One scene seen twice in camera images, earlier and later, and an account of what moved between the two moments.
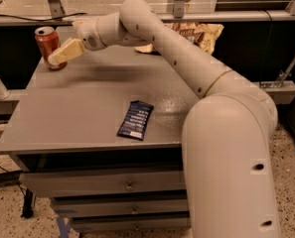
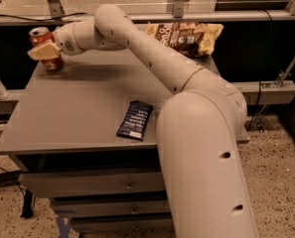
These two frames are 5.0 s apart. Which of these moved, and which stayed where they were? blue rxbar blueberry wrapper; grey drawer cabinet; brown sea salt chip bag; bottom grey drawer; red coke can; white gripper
Moved: white gripper; red coke can
Stayed: brown sea salt chip bag; grey drawer cabinet; bottom grey drawer; blue rxbar blueberry wrapper
